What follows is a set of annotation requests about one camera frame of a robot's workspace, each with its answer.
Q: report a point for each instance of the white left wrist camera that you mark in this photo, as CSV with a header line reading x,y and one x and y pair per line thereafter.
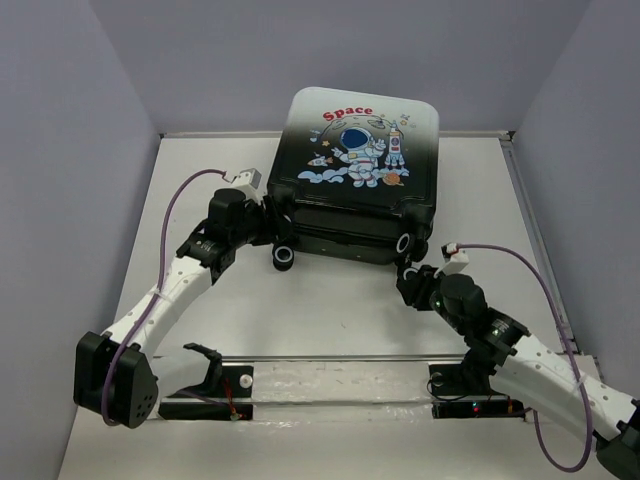
x,y
247,181

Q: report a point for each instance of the aluminium table edge rail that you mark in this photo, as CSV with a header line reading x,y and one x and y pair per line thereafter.
x,y
535,234

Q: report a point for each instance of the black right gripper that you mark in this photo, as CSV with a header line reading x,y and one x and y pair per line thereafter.
x,y
414,287

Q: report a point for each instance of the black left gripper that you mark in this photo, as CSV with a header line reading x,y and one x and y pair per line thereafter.
x,y
278,225

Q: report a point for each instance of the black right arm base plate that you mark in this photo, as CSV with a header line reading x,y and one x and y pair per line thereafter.
x,y
461,390

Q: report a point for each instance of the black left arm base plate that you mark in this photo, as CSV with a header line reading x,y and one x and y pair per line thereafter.
x,y
215,395

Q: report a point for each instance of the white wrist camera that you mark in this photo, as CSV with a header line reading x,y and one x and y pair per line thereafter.
x,y
455,260
247,181

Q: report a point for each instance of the black space-print kids suitcase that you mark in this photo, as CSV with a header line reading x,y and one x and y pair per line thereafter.
x,y
355,177

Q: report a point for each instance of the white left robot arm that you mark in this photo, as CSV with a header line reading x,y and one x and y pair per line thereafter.
x,y
117,374

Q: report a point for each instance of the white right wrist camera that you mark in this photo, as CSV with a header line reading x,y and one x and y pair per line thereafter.
x,y
455,260

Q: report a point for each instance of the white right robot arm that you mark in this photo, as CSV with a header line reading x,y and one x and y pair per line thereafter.
x,y
507,358

